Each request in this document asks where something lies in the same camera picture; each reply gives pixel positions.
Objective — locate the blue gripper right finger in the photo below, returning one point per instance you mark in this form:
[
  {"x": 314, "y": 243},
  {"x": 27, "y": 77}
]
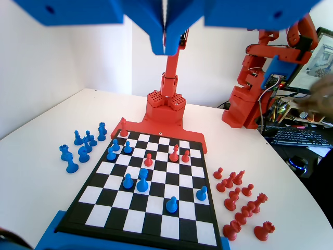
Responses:
[{"x": 177, "y": 20}]

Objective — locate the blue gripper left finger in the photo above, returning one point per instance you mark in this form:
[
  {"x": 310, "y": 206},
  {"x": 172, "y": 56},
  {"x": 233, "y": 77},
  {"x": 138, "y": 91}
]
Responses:
[{"x": 153, "y": 23}]

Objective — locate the blue king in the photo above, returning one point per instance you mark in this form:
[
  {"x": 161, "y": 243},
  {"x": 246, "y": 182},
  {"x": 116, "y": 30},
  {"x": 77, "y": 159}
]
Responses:
[{"x": 142, "y": 183}]

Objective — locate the red robot arm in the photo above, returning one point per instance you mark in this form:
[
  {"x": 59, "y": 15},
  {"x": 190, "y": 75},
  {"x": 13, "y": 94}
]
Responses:
[{"x": 166, "y": 109}]

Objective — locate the red robot arm with box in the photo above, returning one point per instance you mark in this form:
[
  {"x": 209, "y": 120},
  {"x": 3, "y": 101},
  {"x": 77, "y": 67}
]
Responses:
[{"x": 242, "y": 104}]

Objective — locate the blue plastic game piece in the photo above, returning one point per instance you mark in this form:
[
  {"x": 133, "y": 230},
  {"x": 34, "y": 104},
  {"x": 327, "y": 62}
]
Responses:
[
  {"x": 87, "y": 134},
  {"x": 100, "y": 136}
]

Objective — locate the person hand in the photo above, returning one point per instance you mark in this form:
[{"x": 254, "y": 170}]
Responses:
[{"x": 322, "y": 96}]

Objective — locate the red king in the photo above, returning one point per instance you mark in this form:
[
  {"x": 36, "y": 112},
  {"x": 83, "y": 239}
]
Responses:
[{"x": 123, "y": 131}]

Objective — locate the blue electronics box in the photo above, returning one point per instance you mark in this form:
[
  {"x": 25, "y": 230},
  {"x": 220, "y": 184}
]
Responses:
[{"x": 281, "y": 67}]

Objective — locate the blue rook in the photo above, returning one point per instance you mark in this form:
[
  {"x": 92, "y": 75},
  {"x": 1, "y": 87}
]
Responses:
[
  {"x": 104, "y": 128},
  {"x": 64, "y": 154}
]

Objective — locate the blue pawn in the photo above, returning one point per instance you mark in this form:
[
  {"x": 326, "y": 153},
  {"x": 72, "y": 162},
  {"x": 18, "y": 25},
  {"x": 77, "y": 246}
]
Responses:
[
  {"x": 115, "y": 145},
  {"x": 127, "y": 148},
  {"x": 111, "y": 155},
  {"x": 127, "y": 182},
  {"x": 172, "y": 205},
  {"x": 92, "y": 142},
  {"x": 201, "y": 194}
]

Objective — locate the red bishop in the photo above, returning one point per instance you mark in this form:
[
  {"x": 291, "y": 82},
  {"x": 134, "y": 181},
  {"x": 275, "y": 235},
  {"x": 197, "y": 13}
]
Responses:
[
  {"x": 238, "y": 178},
  {"x": 173, "y": 155}
]

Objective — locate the red pawn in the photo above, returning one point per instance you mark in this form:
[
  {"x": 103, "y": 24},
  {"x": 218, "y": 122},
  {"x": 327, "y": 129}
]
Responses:
[
  {"x": 251, "y": 206},
  {"x": 185, "y": 157},
  {"x": 240, "y": 218},
  {"x": 218, "y": 174},
  {"x": 245, "y": 210},
  {"x": 221, "y": 186},
  {"x": 230, "y": 204},
  {"x": 148, "y": 161},
  {"x": 247, "y": 191}
]

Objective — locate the blue bishop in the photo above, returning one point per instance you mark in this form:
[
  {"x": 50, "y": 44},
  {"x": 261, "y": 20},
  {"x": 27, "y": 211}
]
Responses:
[{"x": 87, "y": 148}]

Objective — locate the computer monitor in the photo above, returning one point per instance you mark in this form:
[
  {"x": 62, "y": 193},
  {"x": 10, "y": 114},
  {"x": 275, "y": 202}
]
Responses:
[{"x": 323, "y": 52}]

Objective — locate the black and white chessboard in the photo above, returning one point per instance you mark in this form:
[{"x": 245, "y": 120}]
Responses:
[{"x": 182, "y": 187}]

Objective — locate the black keyboard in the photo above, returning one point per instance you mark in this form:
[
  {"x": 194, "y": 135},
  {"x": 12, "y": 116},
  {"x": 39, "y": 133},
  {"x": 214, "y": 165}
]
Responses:
[{"x": 299, "y": 138}]

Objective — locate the black computer mouse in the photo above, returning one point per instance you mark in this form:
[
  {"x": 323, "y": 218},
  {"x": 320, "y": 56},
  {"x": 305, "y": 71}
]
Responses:
[{"x": 297, "y": 163}]

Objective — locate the red queen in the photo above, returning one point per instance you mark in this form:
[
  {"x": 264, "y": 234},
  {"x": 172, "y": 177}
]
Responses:
[{"x": 260, "y": 203}]

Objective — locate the red rook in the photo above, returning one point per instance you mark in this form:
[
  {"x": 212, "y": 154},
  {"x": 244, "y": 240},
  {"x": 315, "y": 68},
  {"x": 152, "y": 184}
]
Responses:
[
  {"x": 231, "y": 231},
  {"x": 264, "y": 231}
]

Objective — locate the red base plate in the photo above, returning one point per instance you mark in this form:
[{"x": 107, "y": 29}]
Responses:
[{"x": 190, "y": 135}]

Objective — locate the blue base plate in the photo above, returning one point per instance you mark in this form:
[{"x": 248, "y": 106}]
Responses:
[{"x": 50, "y": 234}]

